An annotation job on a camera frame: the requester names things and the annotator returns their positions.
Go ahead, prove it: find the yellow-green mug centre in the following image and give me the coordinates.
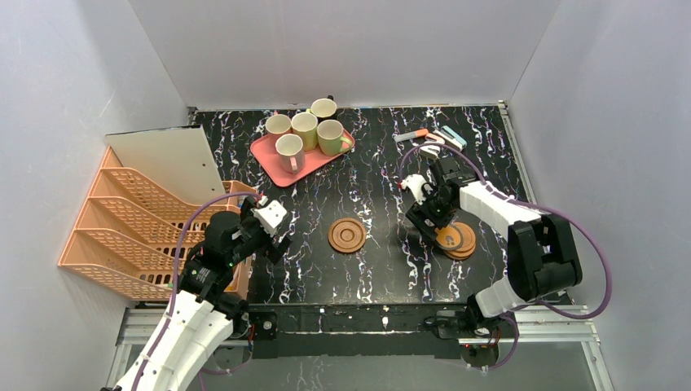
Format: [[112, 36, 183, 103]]
[[291, 112, 319, 152]]

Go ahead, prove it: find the pink serving tray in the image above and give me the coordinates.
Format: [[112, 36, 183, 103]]
[[250, 131, 354, 187]]

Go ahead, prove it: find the pink mug large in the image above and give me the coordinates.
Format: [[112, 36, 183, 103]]
[[275, 134, 305, 174]]

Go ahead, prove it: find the plain brown coaster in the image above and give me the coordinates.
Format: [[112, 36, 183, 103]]
[[444, 222, 477, 261]]

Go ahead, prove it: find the purple cable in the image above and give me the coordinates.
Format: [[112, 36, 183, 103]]
[[398, 142, 614, 371], [129, 191, 271, 391]]

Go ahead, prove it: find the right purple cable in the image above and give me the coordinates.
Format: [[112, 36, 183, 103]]
[[398, 142, 614, 371]]

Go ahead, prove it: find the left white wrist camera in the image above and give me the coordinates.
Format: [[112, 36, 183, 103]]
[[252, 196, 288, 237]]

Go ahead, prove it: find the white board sheet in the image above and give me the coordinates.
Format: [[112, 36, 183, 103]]
[[105, 125, 225, 204]]

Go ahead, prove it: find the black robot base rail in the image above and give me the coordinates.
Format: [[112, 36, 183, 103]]
[[116, 301, 601, 379]]

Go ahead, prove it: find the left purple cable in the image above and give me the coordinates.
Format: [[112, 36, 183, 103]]
[[129, 191, 271, 391]]

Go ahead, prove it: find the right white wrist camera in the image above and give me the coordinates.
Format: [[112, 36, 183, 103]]
[[399, 174, 435, 204]]

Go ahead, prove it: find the orange white marker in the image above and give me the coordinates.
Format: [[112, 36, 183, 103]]
[[393, 129, 429, 143]]

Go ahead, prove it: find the black mug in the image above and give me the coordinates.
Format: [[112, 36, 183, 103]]
[[309, 95, 338, 122]]

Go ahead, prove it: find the orange black round coaster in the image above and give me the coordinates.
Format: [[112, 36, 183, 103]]
[[434, 224, 464, 251]]

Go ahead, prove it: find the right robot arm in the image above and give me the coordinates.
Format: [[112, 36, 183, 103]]
[[399, 158, 583, 332]]

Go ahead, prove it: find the green mug far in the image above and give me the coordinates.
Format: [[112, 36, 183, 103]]
[[317, 120, 354, 156]]

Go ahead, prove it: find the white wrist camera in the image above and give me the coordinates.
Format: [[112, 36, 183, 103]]
[[399, 174, 435, 204], [252, 196, 288, 237]]

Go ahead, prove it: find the pink mug near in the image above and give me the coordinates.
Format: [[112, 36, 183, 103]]
[[265, 113, 292, 137]]

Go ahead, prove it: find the brown grooved wooden coaster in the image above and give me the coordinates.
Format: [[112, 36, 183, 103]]
[[328, 217, 367, 253]]

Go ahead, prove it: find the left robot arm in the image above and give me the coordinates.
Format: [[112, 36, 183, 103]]
[[114, 201, 291, 390]]

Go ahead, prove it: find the orange desk organiser box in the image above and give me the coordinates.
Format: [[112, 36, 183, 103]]
[[215, 180, 260, 295]]

